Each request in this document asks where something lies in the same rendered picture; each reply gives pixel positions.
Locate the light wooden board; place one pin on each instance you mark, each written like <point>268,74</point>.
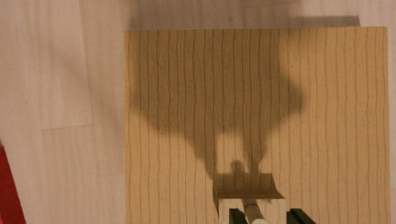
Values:
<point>304,111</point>

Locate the tan wooden dowel pin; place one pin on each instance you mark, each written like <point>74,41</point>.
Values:
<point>253,214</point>

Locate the small wooden block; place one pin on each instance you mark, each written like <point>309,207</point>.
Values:
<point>270,203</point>

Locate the red open tray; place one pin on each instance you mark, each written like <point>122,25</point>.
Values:
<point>10,207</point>

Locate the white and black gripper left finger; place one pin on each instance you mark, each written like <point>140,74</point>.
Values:
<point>236,216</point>

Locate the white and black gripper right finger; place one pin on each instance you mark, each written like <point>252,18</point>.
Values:
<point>298,216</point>

